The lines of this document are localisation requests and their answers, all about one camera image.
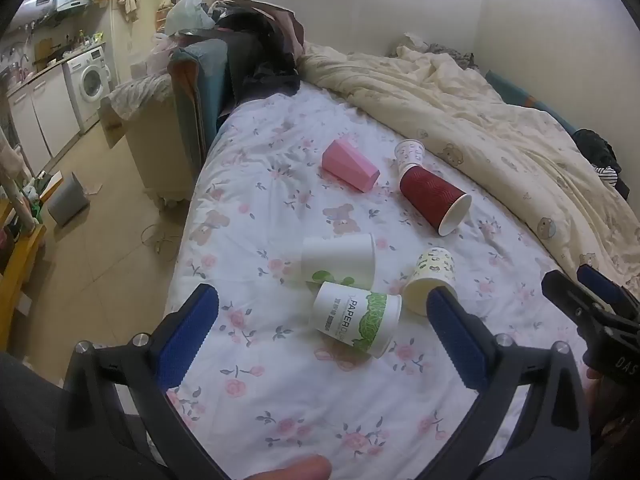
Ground teal pillow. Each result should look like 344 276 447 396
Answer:
484 70 577 132

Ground person's left hand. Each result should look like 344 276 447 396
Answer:
247 454 333 480

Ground white cup with green leaves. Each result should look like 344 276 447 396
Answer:
301 233 377 290

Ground pink faceted cup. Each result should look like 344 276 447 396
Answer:
321 139 381 193

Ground teal padded headboard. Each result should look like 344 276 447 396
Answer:
167 38 234 172

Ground black white striped cloth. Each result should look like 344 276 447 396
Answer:
594 164 620 189

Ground thin floor cable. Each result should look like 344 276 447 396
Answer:
141 222 174 257

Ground white microwave oven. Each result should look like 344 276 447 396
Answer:
21 0 56 19

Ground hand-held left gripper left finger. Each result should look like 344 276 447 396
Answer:
55 282 231 480

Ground person's right hand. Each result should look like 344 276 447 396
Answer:
586 366 632 436

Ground grey crumpled cloth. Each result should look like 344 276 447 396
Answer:
429 42 477 69

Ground grey trash bin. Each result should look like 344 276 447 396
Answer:
46 172 91 227

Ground white floral bed sheet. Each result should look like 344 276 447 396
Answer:
164 79 601 480

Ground yellow patterned paper cup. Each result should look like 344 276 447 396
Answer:
403 246 458 317

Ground yellow wooden table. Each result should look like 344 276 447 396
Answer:
0 199 47 352

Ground cream fabric covered furniture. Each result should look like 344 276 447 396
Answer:
107 72 202 207

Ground small white printed paper cup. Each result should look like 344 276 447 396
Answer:
394 139 426 173

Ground white washing machine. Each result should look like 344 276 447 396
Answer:
65 46 114 134

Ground white cup with green band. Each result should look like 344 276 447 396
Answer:
310 281 403 360

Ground dark bundled garment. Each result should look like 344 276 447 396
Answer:
572 128 624 177

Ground white kitchen cabinets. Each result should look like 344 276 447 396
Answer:
7 66 82 175

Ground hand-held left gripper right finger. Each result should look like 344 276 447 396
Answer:
426 285 593 480

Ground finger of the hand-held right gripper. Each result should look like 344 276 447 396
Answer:
576 263 640 312
541 269 609 332

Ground white plastic bag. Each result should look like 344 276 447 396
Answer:
163 0 216 37

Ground pile of dark clothes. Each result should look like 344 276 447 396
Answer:
214 9 307 107

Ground cream bear print quilt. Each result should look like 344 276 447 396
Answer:
297 40 640 303

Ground red ribbed paper cup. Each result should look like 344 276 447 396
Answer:
399 164 473 237

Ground cardboard box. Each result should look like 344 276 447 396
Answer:
99 96 127 149

